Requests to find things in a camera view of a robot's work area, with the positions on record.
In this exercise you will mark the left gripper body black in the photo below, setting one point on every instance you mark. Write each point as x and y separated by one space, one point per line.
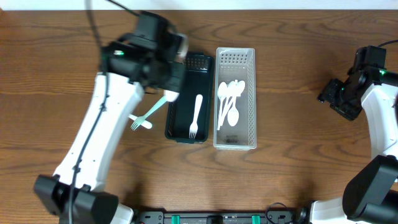
175 78

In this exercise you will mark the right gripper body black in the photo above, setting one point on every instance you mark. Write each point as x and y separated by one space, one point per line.
344 100

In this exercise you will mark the white spoon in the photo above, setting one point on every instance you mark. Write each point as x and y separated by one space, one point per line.
240 85
228 93
170 96

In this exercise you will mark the white plastic fork underneath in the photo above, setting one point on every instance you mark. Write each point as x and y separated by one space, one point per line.
146 124

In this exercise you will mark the white spoon bowl up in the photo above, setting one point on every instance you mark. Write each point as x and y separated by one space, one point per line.
222 91

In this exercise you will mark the mint green plastic fork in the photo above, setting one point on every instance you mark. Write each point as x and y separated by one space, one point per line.
153 109

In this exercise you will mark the white plastic fork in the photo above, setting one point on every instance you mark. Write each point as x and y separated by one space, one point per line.
194 126

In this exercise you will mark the white spoon bowl down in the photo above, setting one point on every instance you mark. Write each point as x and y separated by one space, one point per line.
233 113

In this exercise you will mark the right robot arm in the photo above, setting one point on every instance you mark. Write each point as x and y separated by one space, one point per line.
368 197

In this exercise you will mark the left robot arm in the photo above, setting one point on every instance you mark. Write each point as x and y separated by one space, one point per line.
76 191

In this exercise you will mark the black plastic basket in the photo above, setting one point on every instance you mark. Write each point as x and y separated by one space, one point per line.
199 76

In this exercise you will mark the clear plastic basket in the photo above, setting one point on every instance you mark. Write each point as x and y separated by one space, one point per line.
236 64

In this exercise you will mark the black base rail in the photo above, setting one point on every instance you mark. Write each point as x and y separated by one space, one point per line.
278 216

